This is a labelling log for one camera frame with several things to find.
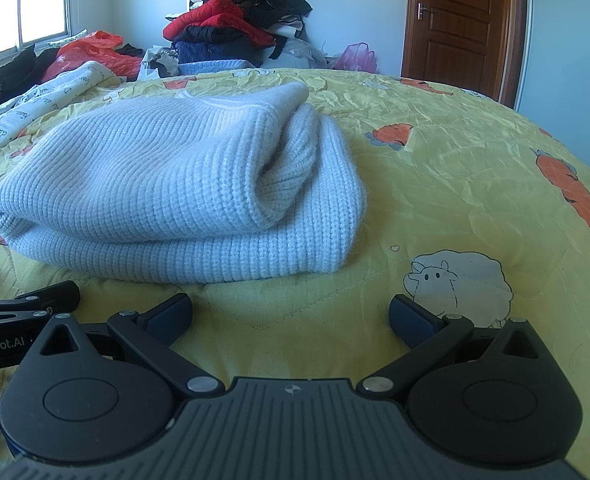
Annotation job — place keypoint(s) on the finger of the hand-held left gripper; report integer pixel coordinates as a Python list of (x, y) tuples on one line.
[(60, 297)]

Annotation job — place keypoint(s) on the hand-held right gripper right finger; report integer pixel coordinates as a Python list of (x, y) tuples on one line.
[(412, 320)]

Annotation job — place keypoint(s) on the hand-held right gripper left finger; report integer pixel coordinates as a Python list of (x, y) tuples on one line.
[(167, 319)]

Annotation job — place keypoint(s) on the white knit sweater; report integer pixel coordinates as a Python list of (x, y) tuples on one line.
[(175, 185)]

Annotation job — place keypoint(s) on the pile of clothes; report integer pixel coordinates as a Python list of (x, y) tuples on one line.
[(240, 15)]

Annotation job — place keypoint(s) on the yellow printed quilt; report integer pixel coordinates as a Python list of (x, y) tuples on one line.
[(450, 185)]

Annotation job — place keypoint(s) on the white printed cloth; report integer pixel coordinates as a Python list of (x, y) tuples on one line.
[(40, 97)]

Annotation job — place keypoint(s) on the black garment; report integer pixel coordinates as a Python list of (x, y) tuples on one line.
[(10, 72)]

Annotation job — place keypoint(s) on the red plastic bag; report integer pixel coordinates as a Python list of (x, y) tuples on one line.
[(90, 55)]

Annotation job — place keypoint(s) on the light blue knit garment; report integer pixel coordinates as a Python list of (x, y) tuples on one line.
[(210, 66)]

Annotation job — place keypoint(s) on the pink plastic bag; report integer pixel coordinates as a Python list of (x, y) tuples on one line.
[(357, 59)]

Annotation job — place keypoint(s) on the brown wooden door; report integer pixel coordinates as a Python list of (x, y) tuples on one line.
[(460, 35)]

